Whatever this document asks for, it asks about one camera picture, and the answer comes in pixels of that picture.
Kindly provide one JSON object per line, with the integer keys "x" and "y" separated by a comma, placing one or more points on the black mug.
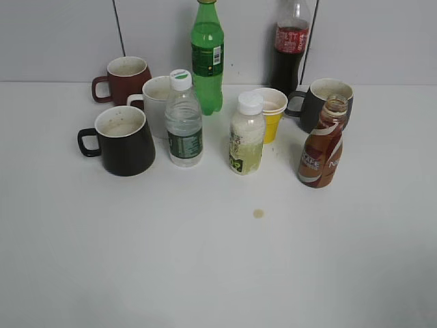
{"x": 122, "y": 137}

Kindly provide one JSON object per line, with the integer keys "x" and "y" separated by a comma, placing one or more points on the brown coffee bottle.
{"x": 323, "y": 148}

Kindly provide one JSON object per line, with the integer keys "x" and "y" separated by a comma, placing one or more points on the yellow paper cup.
{"x": 272, "y": 123}

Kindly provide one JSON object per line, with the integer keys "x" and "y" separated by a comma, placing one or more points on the white paper cup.
{"x": 275, "y": 101}

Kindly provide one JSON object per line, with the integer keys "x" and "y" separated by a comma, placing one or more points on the pale yellow drink bottle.
{"x": 247, "y": 130}

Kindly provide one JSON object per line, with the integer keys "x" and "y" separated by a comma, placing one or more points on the clear water bottle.
{"x": 183, "y": 120}

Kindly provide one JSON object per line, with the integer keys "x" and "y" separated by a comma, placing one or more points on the white mug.
{"x": 154, "y": 95}

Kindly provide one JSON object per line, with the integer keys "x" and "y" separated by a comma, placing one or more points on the dark grey mug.
{"x": 314, "y": 99}

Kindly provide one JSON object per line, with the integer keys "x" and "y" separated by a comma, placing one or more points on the green soda bottle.
{"x": 207, "y": 52}

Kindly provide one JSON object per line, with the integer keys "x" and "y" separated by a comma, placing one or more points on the cola bottle red label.
{"x": 290, "y": 42}

